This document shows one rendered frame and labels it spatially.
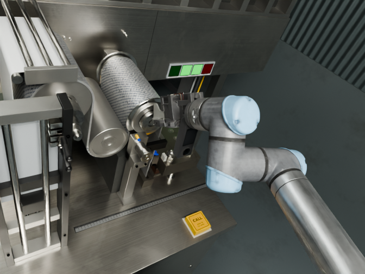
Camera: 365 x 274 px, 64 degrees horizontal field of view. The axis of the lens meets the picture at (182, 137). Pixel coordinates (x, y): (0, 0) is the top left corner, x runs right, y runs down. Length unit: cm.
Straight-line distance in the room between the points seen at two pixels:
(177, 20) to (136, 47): 18
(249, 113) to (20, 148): 46
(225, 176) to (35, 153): 40
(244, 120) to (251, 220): 193
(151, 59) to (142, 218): 61
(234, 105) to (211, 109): 6
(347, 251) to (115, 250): 69
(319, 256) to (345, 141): 189
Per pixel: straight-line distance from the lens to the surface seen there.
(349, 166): 246
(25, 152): 68
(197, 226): 109
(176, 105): 72
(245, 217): 245
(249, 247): 232
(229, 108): 56
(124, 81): 93
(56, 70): 65
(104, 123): 86
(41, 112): 58
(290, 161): 65
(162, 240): 105
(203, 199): 119
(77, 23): 103
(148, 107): 84
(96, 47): 108
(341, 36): 229
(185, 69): 132
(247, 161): 60
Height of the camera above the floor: 181
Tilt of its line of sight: 40 degrees down
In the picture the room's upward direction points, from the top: 21 degrees clockwise
